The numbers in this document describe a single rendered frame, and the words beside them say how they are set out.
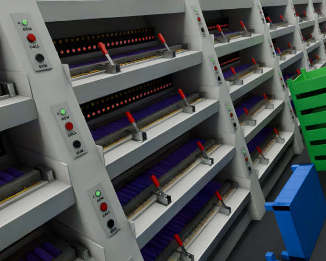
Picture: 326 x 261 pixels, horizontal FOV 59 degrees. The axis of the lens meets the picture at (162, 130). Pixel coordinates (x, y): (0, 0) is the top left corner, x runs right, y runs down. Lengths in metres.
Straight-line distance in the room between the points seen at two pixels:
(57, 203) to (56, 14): 0.43
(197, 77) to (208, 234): 0.59
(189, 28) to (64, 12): 0.54
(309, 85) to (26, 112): 1.22
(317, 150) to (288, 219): 0.66
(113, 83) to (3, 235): 0.42
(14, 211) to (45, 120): 0.18
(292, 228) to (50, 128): 0.75
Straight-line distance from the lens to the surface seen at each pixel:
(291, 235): 1.03
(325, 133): 1.56
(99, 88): 0.75
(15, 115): 0.63
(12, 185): 0.67
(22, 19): 0.70
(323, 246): 1.13
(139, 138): 0.80
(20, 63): 0.66
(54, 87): 0.67
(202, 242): 1.01
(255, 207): 1.30
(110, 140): 0.81
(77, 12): 0.80
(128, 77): 0.82
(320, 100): 1.51
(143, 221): 0.81
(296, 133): 1.90
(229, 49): 1.37
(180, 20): 1.19
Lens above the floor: 0.66
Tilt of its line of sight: 8 degrees down
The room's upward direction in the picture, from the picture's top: 21 degrees counter-clockwise
